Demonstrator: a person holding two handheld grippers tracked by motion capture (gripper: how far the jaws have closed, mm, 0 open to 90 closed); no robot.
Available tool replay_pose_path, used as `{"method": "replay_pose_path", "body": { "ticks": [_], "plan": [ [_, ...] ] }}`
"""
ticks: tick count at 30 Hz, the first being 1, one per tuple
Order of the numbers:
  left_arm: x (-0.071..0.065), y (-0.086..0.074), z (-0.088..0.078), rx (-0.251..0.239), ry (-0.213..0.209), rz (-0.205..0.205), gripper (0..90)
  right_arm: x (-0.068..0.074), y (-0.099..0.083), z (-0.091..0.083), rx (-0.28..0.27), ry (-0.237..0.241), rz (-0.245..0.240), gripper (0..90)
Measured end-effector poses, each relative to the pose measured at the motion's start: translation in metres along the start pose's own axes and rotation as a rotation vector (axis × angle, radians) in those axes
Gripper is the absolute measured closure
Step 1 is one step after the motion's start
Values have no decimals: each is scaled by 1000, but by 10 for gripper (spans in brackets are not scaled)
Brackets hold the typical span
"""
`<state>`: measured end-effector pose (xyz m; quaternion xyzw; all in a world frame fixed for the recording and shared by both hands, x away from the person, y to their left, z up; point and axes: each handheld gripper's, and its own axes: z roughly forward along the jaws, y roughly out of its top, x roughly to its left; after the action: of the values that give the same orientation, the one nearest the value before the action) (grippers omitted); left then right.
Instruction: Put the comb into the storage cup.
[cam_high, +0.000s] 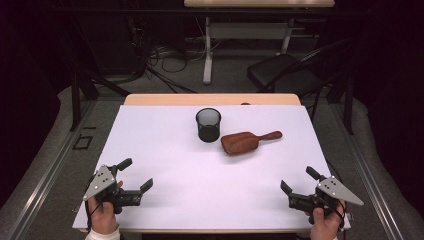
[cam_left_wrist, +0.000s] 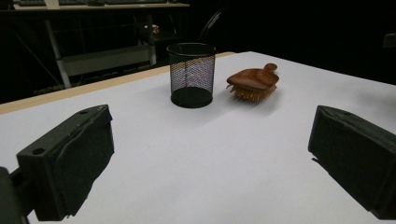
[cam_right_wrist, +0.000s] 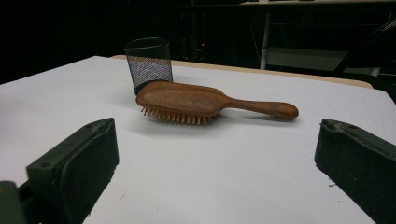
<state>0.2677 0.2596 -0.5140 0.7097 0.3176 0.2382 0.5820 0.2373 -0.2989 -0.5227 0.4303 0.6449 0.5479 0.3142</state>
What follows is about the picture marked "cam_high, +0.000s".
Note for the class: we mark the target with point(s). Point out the black metal crossbar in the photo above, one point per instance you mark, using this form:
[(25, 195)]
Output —
[(133, 11)]

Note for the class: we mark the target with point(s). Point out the black metal stand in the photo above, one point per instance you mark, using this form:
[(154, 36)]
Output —
[(348, 110), (75, 100)]

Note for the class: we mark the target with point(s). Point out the black folding chair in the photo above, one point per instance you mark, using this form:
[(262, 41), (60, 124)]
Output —
[(283, 71)]

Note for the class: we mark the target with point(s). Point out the person's right hand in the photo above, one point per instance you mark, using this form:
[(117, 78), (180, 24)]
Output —
[(325, 228)]

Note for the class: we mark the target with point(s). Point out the dark floor socket plate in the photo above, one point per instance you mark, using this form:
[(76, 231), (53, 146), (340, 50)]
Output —
[(82, 142)]

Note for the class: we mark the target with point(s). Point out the wooden table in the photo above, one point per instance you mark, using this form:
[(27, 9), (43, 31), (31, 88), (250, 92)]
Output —
[(206, 99)]

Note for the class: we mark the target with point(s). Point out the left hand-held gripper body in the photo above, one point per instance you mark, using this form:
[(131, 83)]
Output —
[(100, 181)]

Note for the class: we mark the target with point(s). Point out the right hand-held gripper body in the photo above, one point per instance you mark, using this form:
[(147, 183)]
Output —
[(338, 191)]

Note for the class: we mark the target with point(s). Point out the brown wooden scoop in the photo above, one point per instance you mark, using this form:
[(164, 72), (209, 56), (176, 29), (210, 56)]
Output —
[(241, 143)]

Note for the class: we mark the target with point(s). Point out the aluminium floor rail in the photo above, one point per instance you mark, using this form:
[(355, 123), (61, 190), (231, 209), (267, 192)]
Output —
[(378, 193), (53, 170)]

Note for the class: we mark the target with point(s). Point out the person's left hand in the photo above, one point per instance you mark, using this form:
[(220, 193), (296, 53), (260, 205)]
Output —
[(101, 218)]

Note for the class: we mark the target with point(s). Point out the black mesh cup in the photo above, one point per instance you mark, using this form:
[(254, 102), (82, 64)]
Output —
[(208, 131)]

